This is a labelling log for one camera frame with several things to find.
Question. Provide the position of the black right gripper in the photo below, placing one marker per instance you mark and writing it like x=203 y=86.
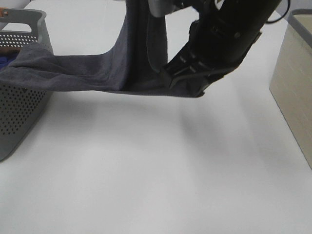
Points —
x=218 y=41

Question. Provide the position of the dark grey towel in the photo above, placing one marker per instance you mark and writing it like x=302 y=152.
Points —
x=131 y=66

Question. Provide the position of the beige fabric bin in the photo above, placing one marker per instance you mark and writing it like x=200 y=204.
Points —
x=291 y=83

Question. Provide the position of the grey perforated plastic basket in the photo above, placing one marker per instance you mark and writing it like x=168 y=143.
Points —
x=20 y=108

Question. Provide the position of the blue cloth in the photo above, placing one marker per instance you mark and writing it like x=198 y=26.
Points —
x=5 y=60

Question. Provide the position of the brown cloth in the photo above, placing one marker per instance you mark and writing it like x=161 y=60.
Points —
x=8 y=50

